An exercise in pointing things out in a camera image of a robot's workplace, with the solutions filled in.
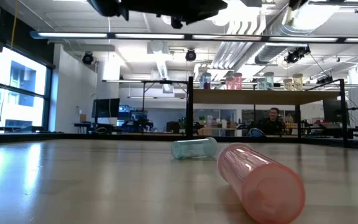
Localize silver ventilation duct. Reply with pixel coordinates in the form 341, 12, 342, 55
255, 0, 341, 65

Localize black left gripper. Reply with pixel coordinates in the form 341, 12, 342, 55
87, 0, 229, 29

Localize black ceiling light cluster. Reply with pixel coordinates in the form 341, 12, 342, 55
283, 45, 311, 64

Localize blue round object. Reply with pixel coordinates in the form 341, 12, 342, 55
247, 126, 265, 138

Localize LED light bar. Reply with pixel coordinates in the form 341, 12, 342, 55
29, 30, 358, 44

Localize wooden shelf with black frame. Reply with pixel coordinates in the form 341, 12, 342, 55
186, 76, 349, 147

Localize black ceiling spotlight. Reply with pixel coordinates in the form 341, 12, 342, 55
81, 52, 94, 65
185, 48, 197, 62

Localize blue bottle with purple contents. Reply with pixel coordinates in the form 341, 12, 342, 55
200, 72, 212, 90

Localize white ceiling pipes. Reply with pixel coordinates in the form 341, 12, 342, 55
211, 12, 269, 70

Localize black computer monitor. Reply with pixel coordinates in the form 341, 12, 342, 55
323, 98, 344, 124
91, 98, 121, 118

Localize blue machine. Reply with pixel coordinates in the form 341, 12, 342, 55
117, 104, 155, 133

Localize person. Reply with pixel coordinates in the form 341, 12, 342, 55
261, 107, 287, 136

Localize large window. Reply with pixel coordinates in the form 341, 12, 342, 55
0, 46, 55, 131

